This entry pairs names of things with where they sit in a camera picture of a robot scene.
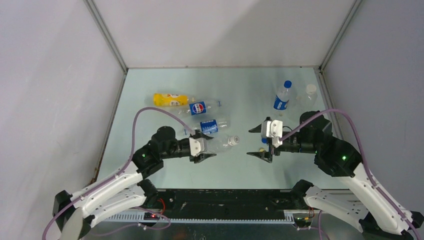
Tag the clear Pepsi label bottle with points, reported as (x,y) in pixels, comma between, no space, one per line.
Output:
(199,108)

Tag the aluminium corner post right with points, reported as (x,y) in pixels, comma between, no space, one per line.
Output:
(340,33)

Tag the white cable duct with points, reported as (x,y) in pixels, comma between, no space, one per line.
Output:
(145,217)

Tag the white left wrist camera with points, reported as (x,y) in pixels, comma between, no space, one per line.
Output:
(197,146)

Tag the clear bottle without label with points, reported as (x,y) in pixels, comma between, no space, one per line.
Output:
(305,102)

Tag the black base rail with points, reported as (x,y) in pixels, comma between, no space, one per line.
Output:
(225,203)

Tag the yellow label bottle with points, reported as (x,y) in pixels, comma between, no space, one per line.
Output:
(169,100)

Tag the clear bottle blue label middle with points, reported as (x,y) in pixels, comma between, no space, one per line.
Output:
(207,124)

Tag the clear bottle blue label front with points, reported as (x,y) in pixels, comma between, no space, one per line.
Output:
(282,98)

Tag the aluminium corner post left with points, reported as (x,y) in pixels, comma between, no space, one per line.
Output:
(105,32)

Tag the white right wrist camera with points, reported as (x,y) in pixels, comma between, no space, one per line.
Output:
(272,130)

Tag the aluminium corner post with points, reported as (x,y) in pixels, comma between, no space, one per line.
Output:
(105,32)
(340,33)

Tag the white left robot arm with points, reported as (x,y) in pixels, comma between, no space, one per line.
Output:
(127,187)

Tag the clear bottle blue label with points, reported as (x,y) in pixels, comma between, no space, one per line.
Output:
(207,124)
(282,98)

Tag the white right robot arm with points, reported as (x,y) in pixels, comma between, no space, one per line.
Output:
(377,215)

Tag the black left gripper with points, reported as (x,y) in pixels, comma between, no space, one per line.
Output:
(200,157)

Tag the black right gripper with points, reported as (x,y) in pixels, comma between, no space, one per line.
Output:
(265,155)

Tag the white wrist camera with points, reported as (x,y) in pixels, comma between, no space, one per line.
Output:
(197,146)
(272,130)

